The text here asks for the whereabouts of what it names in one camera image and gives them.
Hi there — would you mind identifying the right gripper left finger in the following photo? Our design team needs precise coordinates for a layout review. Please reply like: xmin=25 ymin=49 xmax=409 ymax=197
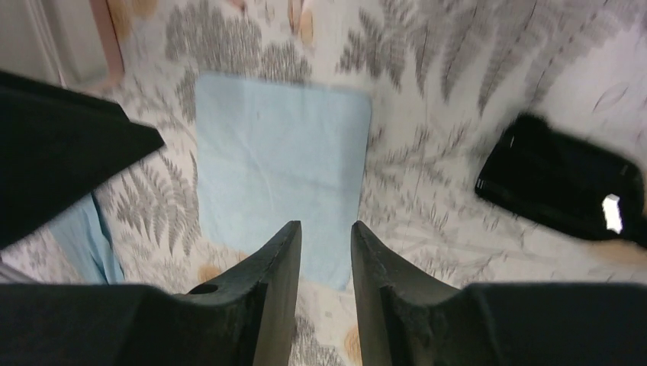
xmin=1 ymin=221 xmax=301 ymax=365

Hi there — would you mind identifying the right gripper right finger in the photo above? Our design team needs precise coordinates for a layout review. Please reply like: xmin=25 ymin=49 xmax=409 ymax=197
xmin=351 ymin=222 xmax=646 ymax=365

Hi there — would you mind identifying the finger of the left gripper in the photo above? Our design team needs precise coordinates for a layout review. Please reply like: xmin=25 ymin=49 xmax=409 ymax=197
xmin=1 ymin=72 xmax=165 ymax=249

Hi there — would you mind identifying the blue cleaning cloth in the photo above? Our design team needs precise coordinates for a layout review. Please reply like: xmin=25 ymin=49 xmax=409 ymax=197
xmin=195 ymin=72 xmax=372 ymax=290
xmin=48 ymin=194 xmax=124 ymax=284

